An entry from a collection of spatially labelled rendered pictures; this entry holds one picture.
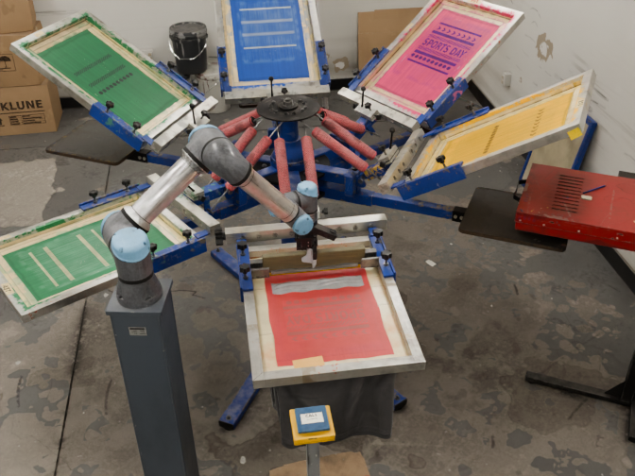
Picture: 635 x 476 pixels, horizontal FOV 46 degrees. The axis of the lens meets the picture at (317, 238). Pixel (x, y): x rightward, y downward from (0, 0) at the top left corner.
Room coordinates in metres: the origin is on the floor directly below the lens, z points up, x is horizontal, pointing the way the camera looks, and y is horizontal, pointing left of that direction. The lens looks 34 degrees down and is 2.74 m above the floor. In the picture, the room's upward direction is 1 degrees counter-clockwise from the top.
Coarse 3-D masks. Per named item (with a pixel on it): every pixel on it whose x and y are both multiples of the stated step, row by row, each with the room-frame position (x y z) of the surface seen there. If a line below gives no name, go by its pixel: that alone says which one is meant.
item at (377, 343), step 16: (320, 272) 2.44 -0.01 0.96; (336, 272) 2.44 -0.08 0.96; (352, 272) 2.43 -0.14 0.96; (352, 288) 2.33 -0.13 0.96; (368, 288) 2.33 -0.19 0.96; (368, 304) 2.23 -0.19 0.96; (368, 320) 2.13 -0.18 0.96; (352, 336) 2.05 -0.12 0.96; (368, 336) 2.04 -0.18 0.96; (384, 336) 2.04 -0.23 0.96; (336, 352) 1.96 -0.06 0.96; (352, 352) 1.96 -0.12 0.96; (368, 352) 1.96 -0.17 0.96; (384, 352) 1.96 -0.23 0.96
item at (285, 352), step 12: (276, 276) 2.42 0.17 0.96; (288, 276) 2.42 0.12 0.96; (300, 276) 2.41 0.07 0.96; (312, 276) 2.41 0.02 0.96; (276, 300) 2.26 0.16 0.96; (276, 312) 2.19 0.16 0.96; (276, 324) 2.12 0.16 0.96; (276, 336) 2.05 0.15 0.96; (276, 348) 1.99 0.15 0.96; (288, 348) 1.99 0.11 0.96; (300, 348) 1.99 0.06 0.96; (312, 348) 1.98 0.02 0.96; (324, 348) 1.98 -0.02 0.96; (276, 360) 1.93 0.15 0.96; (288, 360) 1.93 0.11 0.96; (324, 360) 1.93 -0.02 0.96
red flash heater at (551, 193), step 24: (552, 168) 3.00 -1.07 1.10; (528, 192) 2.79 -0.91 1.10; (552, 192) 2.79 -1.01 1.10; (576, 192) 2.79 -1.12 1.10; (600, 192) 2.78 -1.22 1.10; (624, 192) 2.78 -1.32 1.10; (528, 216) 2.62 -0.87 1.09; (552, 216) 2.59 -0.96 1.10; (576, 216) 2.59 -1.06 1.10; (600, 216) 2.59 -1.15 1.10; (624, 216) 2.58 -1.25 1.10; (576, 240) 2.54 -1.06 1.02; (600, 240) 2.51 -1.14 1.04; (624, 240) 2.47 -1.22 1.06
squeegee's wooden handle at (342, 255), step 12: (288, 252) 2.42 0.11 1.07; (300, 252) 2.42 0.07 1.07; (324, 252) 2.42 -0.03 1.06; (336, 252) 2.43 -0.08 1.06; (348, 252) 2.43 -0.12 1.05; (360, 252) 2.44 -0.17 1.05; (264, 264) 2.39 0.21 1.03; (276, 264) 2.40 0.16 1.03; (288, 264) 2.40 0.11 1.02; (300, 264) 2.41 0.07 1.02; (324, 264) 2.42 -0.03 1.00
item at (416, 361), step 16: (320, 240) 2.62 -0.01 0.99; (336, 240) 2.62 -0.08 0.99; (352, 240) 2.61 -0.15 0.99; (368, 240) 2.61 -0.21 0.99; (256, 256) 2.55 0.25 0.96; (400, 304) 2.18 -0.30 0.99; (256, 320) 2.10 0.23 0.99; (400, 320) 2.09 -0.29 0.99; (256, 336) 2.01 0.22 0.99; (256, 352) 1.93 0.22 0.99; (416, 352) 1.92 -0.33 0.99; (256, 368) 1.85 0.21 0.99; (304, 368) 1.85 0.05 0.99; (320, 368) 1.85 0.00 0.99; (336, 368) 1.85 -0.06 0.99; (352, 368) 1.84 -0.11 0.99; (368, 368) 1.85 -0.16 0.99; (384, 368) 1.85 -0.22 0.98; (400, 368) 1.86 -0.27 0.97; (416, 368) 1.87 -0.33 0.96; (256, 384) 1.80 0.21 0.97; (272, 384) 1.80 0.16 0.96; (288, 384) 1.81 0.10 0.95
